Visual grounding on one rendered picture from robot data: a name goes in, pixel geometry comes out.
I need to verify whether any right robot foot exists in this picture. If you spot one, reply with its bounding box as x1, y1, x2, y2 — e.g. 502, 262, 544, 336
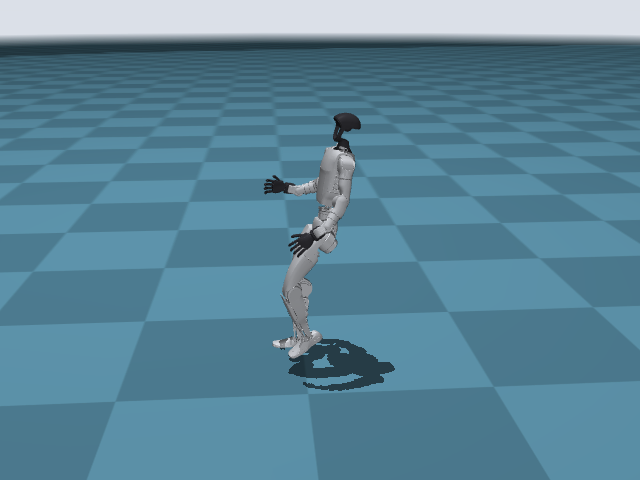
272, 336, 300, 348

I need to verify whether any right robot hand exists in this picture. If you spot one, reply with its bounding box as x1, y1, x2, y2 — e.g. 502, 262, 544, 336
264, 175, 295, 194

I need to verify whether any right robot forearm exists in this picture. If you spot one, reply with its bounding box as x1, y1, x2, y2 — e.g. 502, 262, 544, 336
288, 178, 317, 196

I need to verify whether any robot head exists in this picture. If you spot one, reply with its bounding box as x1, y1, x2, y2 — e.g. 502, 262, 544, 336
333, 113, 361, 153

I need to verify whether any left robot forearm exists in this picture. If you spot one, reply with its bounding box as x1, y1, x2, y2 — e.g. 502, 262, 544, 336
313, 196, 348, 238

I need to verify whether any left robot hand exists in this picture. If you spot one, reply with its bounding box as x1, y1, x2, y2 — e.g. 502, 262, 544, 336
288, 226, 325, 257

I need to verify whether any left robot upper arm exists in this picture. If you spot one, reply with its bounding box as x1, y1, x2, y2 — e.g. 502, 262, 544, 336
332, 155, 355, 207

